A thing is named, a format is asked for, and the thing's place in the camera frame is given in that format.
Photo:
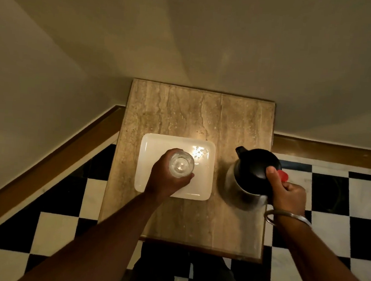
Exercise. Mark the person's left hand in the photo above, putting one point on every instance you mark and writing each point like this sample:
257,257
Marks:
162,178

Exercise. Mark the person's right hand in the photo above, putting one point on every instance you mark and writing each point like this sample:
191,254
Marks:
289,196

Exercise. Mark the person's right thumb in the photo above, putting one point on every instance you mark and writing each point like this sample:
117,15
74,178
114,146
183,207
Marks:
274,179

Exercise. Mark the person's left thumb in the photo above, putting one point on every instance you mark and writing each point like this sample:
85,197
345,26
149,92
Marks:
184,179

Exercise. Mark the clear drinking glass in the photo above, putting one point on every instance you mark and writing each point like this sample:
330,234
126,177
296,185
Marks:
181,165

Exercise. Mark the black steel thermos jug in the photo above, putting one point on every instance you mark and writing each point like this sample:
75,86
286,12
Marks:
252,175

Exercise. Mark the person's right forearm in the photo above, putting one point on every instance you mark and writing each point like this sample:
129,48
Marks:
320,267

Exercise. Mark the person's left forearm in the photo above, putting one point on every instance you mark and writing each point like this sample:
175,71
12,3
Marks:
98,244

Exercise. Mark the white rectangular tray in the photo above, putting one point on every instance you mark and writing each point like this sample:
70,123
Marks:
199,169

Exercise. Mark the silver bangle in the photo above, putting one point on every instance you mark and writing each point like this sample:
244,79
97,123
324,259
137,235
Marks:
287,215

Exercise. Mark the marble top side table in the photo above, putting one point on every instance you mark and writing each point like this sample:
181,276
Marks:
200,120

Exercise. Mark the person's dark trousers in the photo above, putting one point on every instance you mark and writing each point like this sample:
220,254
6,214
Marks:
186,274

